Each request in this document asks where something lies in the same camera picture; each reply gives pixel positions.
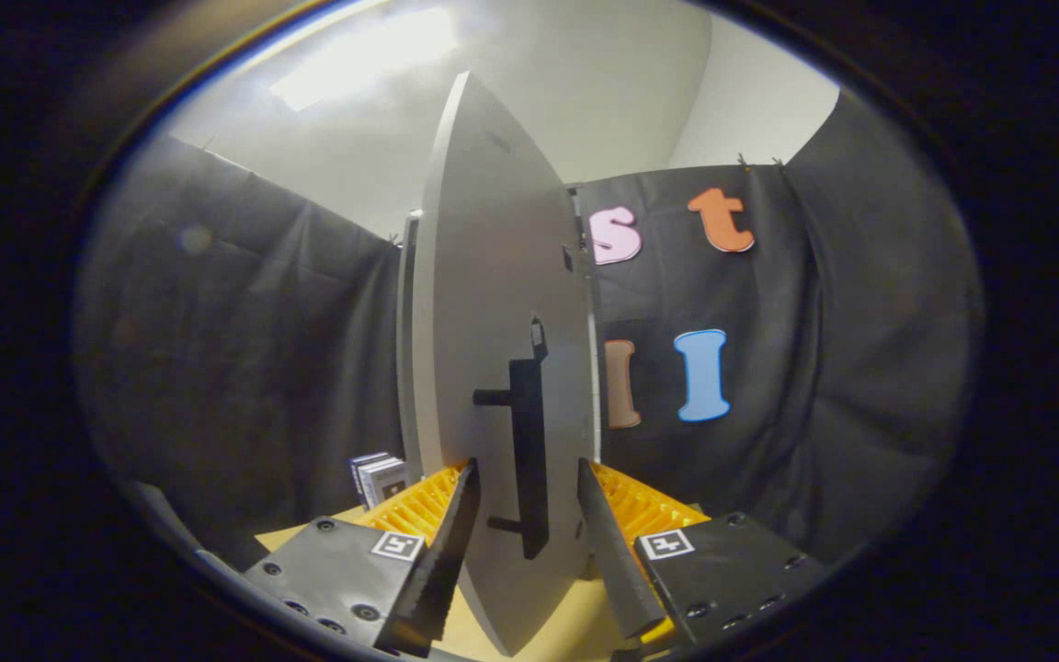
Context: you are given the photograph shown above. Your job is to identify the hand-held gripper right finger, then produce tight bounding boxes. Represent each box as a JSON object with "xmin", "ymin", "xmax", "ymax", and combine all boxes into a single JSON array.
[{"xmin": 577, "ymin": 459, "xmax": 830, "ymax": 648}]

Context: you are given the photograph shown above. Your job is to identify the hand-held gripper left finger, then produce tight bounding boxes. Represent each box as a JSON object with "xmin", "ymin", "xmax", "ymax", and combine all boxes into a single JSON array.
[{"xmin": 245, "ymin": 460, "xmax": 483, "ymax": 659}]

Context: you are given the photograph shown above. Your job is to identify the grey shoe cabinet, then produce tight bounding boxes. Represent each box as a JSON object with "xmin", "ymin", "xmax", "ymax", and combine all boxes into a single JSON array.
[{"xmin": 396, "ymin": 184, "xmax": 604, "ymax": 479}]

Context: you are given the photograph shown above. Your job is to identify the white shoe cabinet door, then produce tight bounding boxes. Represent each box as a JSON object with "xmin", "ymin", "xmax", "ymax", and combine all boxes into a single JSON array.
[{"xmin": 415, "ymin": 72, "xmax": 602, "ymax": 657}]

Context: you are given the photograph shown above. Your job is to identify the grey portrait cover book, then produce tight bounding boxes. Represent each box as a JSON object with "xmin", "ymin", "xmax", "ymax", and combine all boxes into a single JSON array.
[{"xmin": 359, "ymin": 457, "xmax": 411, "ymax": 509}]

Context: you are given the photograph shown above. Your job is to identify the blue spine book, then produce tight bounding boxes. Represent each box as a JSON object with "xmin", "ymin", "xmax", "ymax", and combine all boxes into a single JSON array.
[{"xmin": 350, "ymin": 451, "xmax": 393, "ymax": 507}]

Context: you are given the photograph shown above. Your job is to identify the black backdrop cloth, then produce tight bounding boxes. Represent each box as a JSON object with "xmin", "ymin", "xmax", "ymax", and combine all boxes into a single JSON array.
[{"xmin": 74, "ymin": 87, "xmax": 985, "ymax": 571}]

